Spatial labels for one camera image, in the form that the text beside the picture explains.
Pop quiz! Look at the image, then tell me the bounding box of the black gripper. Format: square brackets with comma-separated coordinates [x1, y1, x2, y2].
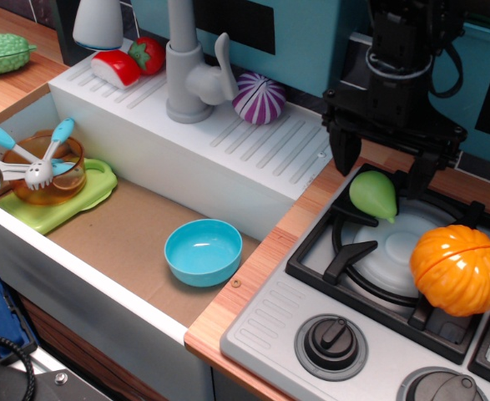
[322, 48, 467, 199]

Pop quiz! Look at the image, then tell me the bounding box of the green toy pear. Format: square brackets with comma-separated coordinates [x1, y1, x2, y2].
[349, 170, 397, 223]

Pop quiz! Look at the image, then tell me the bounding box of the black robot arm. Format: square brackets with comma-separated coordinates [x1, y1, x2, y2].
[322, 1, 467, 199]

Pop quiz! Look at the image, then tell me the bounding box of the blue plastic bowl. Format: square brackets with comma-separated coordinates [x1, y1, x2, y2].
[164, 219, 243, 287]

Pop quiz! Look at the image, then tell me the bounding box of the teal box right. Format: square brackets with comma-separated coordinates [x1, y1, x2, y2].
[430, 23, 490, 161]

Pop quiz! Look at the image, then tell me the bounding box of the teal box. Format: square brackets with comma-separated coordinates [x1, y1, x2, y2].
[430, 23, 490, 161]
[129, 0, 373, 100]

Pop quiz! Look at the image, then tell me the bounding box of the black stove burner grate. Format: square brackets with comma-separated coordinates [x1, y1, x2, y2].
[285, 170, 490, 364]

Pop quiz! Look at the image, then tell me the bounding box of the orange toy pumpkin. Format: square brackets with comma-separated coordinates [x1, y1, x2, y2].
[410, 225, 490, 317]

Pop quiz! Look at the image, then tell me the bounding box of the grey toy stove top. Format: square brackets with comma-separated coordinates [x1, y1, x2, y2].
[220, 182, 490, 400]

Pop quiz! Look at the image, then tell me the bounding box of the purple striped toy onion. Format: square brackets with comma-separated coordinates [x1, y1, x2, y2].
[232, 72, 286, 125]

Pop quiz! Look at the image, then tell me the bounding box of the teal box left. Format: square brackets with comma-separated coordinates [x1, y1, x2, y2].
[129, 0, 373, 100]

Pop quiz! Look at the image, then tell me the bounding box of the grey stove knob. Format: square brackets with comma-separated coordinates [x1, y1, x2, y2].
[294, 314, 368, 382]
[397, 367, 487, 401]

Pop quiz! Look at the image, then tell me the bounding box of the grey toy faucet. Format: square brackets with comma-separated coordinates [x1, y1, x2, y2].
[166, 1, 239, 124]

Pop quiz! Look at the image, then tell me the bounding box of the white sink unit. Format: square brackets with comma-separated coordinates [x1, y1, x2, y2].
[0, 60, 331, 400]

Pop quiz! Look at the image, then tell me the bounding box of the red toy strawberry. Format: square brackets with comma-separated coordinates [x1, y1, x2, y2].
[128, 37, 166, 75]

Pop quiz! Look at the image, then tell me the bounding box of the red white toy radish slice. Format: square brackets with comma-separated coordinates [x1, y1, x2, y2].
[90, 50, 141, 89]

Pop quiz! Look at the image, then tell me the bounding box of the green plastic cutting board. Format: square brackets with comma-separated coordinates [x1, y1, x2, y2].
[0, 159, 118, 235]

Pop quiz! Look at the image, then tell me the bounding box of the orange transparent cup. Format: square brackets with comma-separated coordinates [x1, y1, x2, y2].
[2, 134, 88, 206]

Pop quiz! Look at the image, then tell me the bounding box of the green toy bitter gourd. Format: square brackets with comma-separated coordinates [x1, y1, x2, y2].
[0, 33, 37, 74]

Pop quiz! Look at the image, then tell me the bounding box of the blue handled slotted spoon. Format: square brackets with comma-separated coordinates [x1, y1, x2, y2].
[24, 118, 74, 190]

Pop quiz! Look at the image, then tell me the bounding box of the blue handled white spatula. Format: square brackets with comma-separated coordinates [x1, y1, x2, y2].
[0, 127, 75, 180]

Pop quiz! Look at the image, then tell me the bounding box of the black braided cable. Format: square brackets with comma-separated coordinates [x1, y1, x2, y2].
[0, 333, 37, 401]

